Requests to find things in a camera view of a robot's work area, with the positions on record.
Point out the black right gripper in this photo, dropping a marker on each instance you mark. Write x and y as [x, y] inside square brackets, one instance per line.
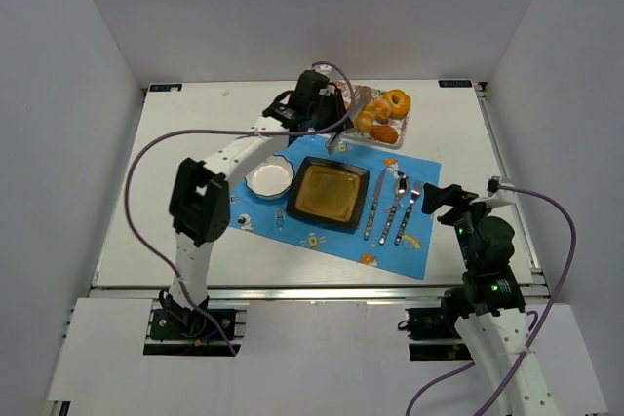
[451, 200]

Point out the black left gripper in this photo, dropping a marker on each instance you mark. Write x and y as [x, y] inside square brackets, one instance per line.
[336, 111]

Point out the long striped croissant bread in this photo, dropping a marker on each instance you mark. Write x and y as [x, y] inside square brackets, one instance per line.
[364, 121]

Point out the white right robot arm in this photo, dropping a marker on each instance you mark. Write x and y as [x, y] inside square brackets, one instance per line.
[488, 311]

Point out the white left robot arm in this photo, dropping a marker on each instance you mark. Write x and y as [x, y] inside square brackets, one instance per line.
[200, 203]

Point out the dark brown bread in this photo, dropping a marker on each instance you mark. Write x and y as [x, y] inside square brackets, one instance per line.
[384, 134]

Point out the small orange bun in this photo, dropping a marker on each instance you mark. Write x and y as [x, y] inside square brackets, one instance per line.
[380, 109]

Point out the floral serving tray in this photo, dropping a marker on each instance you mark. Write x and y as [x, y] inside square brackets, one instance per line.
[400, 125]

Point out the black square plate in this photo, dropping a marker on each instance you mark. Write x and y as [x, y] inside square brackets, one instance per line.
[329, 192]

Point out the white scalloped bowl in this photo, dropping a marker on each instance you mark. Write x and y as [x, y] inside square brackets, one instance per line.
[271, 179]

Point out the right blue corner label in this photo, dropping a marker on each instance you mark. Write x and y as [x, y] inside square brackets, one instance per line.
[446, 83]

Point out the blue corner label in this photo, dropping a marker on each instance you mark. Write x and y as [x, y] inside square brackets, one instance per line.
[446, 83]
[165, 88]

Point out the left blue corner label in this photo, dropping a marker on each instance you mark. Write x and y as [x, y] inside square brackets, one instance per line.
[165, 88]

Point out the fork patterned handle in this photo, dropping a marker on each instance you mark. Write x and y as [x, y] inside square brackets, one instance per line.
[415, 193]

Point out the spoon patterned handle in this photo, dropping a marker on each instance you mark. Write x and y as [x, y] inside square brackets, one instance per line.
[401, 188]

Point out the table knife patterned handle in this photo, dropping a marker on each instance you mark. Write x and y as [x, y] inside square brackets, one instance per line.
[374, 204]

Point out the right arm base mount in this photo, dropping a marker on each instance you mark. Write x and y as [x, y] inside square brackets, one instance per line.
[431, 331]

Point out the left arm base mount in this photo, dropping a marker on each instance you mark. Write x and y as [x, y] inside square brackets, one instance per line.
[176, 331]

